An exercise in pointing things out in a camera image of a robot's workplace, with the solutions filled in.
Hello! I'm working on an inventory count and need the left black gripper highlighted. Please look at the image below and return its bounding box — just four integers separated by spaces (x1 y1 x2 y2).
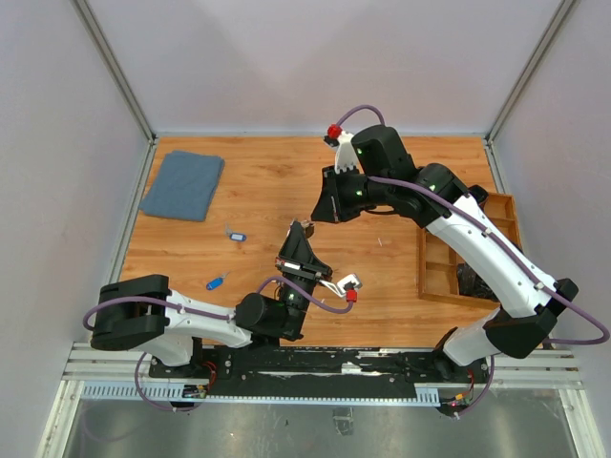
277 222 335 340

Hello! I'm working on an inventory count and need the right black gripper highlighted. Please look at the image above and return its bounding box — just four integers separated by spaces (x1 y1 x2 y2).
311 161 391 223

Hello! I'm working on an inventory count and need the blue tag key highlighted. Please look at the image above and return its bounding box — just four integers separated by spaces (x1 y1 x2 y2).
206 272 228 291
224 224 247 242

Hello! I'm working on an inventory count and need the large metal keyring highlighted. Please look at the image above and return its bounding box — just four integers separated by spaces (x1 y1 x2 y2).
300 220 315 239

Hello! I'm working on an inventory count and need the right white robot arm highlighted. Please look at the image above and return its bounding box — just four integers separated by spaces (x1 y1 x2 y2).
311 124 579 382

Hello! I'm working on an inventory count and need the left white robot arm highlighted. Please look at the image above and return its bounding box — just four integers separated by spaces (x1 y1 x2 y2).
83 221 332 378

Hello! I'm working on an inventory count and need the wooden compartment tray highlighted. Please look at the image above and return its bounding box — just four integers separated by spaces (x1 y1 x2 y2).
417 193 522 310

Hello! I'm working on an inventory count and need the blue folded cloth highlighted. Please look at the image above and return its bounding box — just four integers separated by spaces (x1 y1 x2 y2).
139 151 225 222

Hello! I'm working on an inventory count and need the rolled dark tie top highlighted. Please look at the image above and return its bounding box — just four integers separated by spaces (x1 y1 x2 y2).
469 185 489 208

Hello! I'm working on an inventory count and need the rolled dark tie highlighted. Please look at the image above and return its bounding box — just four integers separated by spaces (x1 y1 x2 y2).
469 185 489 208
456 263 498 302

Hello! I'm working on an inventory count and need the rolled dark tie right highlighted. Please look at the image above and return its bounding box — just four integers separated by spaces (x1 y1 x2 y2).
456 263 498 302

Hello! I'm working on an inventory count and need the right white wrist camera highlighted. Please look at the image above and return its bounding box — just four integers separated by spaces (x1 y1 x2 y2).
324 131 359 174

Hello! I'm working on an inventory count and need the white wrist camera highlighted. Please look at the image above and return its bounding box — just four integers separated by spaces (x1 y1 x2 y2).
324 131 359 174
319 273 363 298

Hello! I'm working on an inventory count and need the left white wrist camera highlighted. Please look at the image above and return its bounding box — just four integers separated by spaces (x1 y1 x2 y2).
319 273 363 298

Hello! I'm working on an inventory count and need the black mounting base rail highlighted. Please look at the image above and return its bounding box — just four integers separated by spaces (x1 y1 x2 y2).
149 345 489 400

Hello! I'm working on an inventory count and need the grey slotted cable duct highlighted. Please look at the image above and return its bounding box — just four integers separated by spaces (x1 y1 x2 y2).
80 381 441 407

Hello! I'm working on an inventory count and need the right aluminium frame post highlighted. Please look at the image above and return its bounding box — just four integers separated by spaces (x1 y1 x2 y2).
484 0 580 147

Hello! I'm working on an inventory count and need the aluminium frame post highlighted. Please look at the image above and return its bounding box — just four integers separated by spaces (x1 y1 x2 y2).
71 0 157 144
484 0 580 147

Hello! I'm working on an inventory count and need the left aluminium frame post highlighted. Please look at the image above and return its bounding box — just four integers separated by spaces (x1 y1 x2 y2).
71 0 157 144

